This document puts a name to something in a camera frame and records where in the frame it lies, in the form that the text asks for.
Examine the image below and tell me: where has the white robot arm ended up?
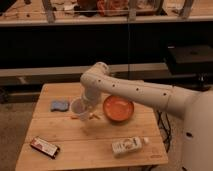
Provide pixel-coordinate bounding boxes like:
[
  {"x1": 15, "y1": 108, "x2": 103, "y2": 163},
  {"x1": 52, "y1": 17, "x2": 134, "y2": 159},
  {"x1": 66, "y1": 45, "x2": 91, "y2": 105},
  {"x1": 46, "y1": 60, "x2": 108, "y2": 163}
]
[{"x1": 71, "y1": 62, "x2": 213, "y2": 171}]

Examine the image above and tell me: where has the blue sponge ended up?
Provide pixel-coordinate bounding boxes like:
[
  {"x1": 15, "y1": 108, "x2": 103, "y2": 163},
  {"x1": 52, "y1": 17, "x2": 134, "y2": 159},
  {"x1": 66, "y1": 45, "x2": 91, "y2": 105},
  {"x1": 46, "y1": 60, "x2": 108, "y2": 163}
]
[{"x1": 50, "y1": 100, "x2": 69, "y2": 112}]

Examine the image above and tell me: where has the red black snack box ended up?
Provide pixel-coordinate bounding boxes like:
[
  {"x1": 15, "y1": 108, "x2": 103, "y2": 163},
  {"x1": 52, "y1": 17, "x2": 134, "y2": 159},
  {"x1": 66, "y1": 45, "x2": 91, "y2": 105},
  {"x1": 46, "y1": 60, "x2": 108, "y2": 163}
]
[{"x1": 30, "y1": 137, "x2": 60, "y2": 159}]

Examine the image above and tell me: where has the long wooden shelf bench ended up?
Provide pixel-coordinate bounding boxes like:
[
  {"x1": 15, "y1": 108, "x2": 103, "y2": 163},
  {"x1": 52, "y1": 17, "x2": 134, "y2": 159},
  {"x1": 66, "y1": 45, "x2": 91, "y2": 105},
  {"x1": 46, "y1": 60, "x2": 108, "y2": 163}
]
[{"x1": 0, "y1": 0, "x2": 213, "y2": 27}]

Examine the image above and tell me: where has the black box on right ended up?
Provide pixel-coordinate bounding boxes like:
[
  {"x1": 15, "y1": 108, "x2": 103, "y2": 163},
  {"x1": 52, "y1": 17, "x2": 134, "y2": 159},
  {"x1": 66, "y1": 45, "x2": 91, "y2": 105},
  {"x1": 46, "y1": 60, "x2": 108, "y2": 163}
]
[{"x1": 165, "y1": 45, "x2": 213, "y2": 74}]

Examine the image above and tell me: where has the black hanging cable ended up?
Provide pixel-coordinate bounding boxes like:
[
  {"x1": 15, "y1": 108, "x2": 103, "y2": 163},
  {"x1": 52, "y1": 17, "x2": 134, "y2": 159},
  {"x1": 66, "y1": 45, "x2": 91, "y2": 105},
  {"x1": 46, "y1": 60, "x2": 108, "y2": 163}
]
[{"x1": 127, "y1": 13, "x2": 131, "y2": 81}]

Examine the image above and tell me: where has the orange ceramic bowl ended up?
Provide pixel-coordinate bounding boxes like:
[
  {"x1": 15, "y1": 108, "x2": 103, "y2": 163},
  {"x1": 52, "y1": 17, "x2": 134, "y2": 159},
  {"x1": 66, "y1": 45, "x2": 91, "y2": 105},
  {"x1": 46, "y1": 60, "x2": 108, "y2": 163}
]
[{"x1": 103, "y1": 95, "x2": 134, "y2": 122}]

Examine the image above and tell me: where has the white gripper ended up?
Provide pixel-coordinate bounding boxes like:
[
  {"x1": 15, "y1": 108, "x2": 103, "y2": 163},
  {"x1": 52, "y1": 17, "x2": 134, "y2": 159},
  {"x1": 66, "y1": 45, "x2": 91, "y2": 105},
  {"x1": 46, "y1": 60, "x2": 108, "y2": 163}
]
[{"x1": 70, "y1": 98, "x2": 92, "y2": 121}]

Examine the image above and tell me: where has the wooden slatted table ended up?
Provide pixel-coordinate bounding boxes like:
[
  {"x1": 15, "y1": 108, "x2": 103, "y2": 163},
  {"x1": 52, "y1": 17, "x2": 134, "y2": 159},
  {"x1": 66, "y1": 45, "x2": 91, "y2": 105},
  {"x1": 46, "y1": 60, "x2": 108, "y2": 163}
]
[{"x1": 16, "y1": 83, "x2": 168, "y2": 171}]

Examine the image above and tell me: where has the white plastic bottle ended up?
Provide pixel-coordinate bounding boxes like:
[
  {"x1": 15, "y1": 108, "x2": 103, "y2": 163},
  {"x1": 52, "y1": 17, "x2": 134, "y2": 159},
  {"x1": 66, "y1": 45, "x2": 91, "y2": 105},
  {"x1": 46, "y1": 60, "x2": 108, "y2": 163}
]
[{"x1": 111, "y1": 136, "x2": 149, "y2": 157}]

